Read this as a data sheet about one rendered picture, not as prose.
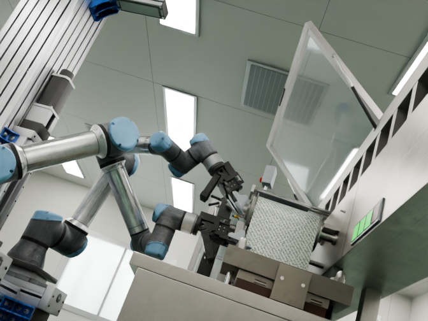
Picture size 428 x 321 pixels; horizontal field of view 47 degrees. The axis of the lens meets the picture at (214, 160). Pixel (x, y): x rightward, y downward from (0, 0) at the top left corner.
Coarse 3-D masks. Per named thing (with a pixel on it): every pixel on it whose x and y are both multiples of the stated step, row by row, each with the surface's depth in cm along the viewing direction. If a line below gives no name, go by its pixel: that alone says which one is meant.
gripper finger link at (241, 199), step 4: (232, 192) 185; (236, 192) 186; (236, 196) 185; (240, 196) 185; (244, 196) 185; (240, 200) 184; (244, 200) 184; (236, 204) 183; (240, 204) 183; (236, 208) 184; (240, 208) 183; (240, 212) 183
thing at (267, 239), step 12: (252, 228) 176; (264, 228) 176; (276, 228) 176; (252, 240) 174; (264, 240) 174; (276, 240) 175; (288, 240) 175; (300, 240) 175; (312, 240) 175; (264, 252) 173; (276, 252) 173; (288, 252) 173; (300, 252) 173; (300, 264) 171
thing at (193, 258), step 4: (212, 200) 289; (216, 204) 288; (212, 208) 287; (208, 212) 285; (212, 212) 286; (200, 236) 279; (200, 240) 278; (196, 244) 277; (200, 244) 277; (196, 248) 276; (200, 248) 277; (196, 252) 275; (192, 256) 274; (196, 256) 274; (192, 260) 273; (192, 264) 272; (188, 268) 271; (192, 268) 271
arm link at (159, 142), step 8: (144, 136) 194; (152, 136) 186; (160, 136) 184; (168, 136) 186; (144, 144) 190; (152, 144) 184; (160, 144) 183; (168, 144) 185; (176, 144) 190; (128, 152) 200; (136, 152) 196; (144, 152) 192; (152, 152) 189; (160, 152) 186; (168, 152) 186; (176, 152) 188; (168, 160) 190
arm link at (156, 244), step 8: (160, 224) 172; (152, 232) 172; (160, 232) 170; (168, 232) 171; (144, 240) 175; (152, 240) 170; (160, 240) 169; (168, 240) 171; (144, 248) 175; (152, 248) 168; (160, 248) 168; (168, 248) 171; (152, 256) 170; (160, 256) 168
